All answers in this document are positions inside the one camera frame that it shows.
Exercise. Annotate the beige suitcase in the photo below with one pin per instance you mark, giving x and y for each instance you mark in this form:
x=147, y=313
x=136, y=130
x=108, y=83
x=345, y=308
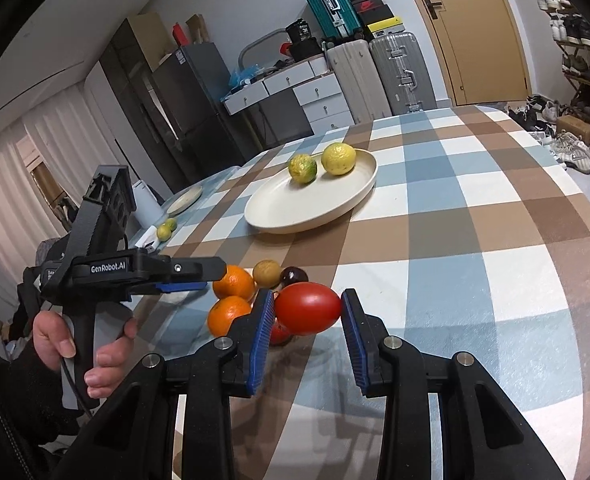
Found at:
x=347, y=75

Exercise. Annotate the white desk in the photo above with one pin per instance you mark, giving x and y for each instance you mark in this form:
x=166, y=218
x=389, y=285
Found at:
x=270, y=87

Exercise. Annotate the red cap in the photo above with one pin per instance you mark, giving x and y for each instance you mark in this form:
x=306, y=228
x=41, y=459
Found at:
x=286, y=50

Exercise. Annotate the yellow and black shoebox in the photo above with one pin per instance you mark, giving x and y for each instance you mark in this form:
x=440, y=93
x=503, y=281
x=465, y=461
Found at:
x=385, y=26

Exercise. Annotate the black fabric bag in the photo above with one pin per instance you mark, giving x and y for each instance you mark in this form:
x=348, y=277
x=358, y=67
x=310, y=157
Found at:
x=306, y=51

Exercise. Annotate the dark purple plum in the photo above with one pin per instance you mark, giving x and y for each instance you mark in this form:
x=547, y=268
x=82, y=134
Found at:
x=294, y=275

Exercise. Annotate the blue plastic bag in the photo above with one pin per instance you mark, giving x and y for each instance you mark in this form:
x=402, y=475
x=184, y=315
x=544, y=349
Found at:
x=245, y=76

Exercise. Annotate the scattered pile of shoes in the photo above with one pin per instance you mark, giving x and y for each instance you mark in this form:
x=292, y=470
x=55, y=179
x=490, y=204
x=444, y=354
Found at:
x=570, y=152

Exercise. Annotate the small cardboard box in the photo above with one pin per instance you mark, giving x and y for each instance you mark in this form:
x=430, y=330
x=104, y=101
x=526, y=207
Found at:
x=575, y=128

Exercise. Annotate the red and black shoebox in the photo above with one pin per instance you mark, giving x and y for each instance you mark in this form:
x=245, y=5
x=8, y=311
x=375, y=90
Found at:
x=370, y=7

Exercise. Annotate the grey suitcase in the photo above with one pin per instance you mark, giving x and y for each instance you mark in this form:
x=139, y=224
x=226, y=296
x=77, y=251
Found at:
x=402, y=72

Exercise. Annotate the grey refrigerator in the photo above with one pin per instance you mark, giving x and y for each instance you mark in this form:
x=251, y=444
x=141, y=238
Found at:
x=195, y=95

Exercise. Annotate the small green lime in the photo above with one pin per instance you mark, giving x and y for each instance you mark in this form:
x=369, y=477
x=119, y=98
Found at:
x=164, y=231
x=171, y=222

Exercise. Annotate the brown blue checked tablecloth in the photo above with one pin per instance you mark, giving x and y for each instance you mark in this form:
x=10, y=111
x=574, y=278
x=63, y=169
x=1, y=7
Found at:
x=450, y=240

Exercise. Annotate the brown round fruit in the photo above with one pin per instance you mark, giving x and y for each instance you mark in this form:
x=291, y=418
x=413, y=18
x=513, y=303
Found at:
x=266, y=272

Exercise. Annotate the white drawer unit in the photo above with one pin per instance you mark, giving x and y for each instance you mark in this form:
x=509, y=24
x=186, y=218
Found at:
x=325, y=105

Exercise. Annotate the person's left hand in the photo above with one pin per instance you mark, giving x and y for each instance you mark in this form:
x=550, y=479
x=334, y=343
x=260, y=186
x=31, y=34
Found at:
x=50, y=335

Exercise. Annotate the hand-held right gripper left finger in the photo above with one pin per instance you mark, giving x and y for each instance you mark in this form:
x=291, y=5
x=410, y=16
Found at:
x=257, y=345

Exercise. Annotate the teal suitcase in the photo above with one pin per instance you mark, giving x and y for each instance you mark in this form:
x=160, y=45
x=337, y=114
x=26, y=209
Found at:
x=327, y=5

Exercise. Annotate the red tomato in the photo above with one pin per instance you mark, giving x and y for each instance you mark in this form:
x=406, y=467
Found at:
x=307, y=308
x=279, y=334

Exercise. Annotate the large cream plate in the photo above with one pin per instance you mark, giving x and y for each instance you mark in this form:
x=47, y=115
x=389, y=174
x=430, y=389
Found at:
x=295, y=205

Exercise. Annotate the plain black shoebox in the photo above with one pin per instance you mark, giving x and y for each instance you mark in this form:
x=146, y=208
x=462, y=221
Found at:
x=377, y=16

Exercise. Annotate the small cream plate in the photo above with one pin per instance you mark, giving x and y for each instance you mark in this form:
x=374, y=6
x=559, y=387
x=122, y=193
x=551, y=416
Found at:
x=185, y=201

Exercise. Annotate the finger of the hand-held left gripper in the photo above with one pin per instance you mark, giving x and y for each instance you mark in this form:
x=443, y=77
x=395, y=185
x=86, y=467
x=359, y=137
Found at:
x=195, y=267
x=182, y=287

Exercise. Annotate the white curtain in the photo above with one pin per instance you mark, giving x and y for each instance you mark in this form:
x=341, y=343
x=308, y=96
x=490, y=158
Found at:
x=25, y=160

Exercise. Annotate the grey arched frame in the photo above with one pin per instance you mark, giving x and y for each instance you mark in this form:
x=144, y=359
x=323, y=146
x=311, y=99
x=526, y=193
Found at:
x=255, y=42

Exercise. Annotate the orange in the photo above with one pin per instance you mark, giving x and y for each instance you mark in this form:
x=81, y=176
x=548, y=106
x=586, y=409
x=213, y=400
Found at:
x=233, y=282
x=227, y=316

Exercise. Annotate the yellow wrinkled lemon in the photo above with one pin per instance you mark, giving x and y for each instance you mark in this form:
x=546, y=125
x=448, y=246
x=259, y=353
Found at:
x=339, y=159

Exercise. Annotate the wooden door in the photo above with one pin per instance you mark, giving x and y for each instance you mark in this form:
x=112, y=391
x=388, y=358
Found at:
x=470, y=30

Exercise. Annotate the red box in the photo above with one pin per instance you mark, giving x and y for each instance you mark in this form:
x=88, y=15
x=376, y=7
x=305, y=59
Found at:
x=178, y=35

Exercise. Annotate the black printed bag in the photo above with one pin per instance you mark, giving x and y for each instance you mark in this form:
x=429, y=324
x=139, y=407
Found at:
x=301, y=32

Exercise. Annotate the brown cardboard box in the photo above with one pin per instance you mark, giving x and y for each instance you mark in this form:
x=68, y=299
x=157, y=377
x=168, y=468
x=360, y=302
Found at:
x=199, y=29

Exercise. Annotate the person's left forearm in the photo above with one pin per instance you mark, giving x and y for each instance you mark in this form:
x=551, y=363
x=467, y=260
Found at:
x=20, y=405

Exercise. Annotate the dark glass cabinet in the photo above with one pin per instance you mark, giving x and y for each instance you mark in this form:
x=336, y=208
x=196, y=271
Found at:
x=125, y=85

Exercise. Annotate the rows of assorted shoes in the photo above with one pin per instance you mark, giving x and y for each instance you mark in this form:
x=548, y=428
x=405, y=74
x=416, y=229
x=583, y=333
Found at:
x=575, y=30

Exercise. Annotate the yellow-green citrus fruit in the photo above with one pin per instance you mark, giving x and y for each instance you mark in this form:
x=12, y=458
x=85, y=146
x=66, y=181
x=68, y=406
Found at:
x=302, y=168

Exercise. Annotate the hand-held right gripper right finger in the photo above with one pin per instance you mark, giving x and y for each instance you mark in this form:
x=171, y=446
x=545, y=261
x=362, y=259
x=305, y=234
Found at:
x=357, y=345

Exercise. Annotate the white kettle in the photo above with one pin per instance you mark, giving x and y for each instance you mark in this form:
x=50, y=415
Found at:
x=146, y=202

